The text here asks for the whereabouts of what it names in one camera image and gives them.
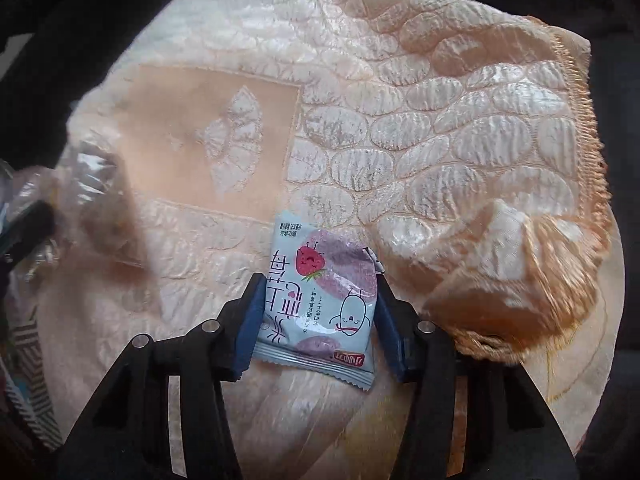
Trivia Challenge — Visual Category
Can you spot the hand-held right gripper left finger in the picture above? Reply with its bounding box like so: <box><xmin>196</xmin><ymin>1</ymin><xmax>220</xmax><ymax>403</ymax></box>
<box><xmin>55</xmin><ymin>272</ymin><xmax>268</xmax><ymax>480</ymax></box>

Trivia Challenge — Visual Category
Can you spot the pale blue snack packet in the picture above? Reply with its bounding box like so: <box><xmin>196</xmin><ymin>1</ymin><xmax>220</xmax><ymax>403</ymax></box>
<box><xmin>252</xmin><ymin>211</ymin><xmax>386</xmax><ymax>395</ymax></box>

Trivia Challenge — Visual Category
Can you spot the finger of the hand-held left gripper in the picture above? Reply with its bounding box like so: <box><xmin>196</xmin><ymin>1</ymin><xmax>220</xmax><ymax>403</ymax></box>
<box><xmin>0</xmin><ymin>200</ymin><xmax>56</xmax><ymax>271</ymax></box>

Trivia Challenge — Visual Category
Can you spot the clear plastic bag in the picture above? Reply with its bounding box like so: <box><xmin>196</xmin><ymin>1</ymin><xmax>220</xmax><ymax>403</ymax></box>
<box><xmin>0</xmin><ymin>142</ymin><xmax>123</xmax><ymax>281</ymax></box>

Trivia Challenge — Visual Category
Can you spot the striped cardboard box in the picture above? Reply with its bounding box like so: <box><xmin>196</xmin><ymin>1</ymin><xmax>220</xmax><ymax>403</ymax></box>
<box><xmin>0</xmin><ymin>305</ymin><xmax>63</xmax><ymax>453</ymax></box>

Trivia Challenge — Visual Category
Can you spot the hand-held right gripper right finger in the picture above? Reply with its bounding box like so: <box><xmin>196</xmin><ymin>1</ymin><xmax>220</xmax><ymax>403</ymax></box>
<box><xmin>374</xmin><ymin>277</ymin><xmax>573</xmax><ymax>480</ymax></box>

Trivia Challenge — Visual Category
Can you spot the peach quilted fringed blanket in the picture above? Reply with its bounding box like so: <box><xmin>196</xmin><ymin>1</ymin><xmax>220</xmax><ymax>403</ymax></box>
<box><xmin>30</xmin><ymin>0</ymin><xmax>626</xmax><ymax>480</ymax></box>

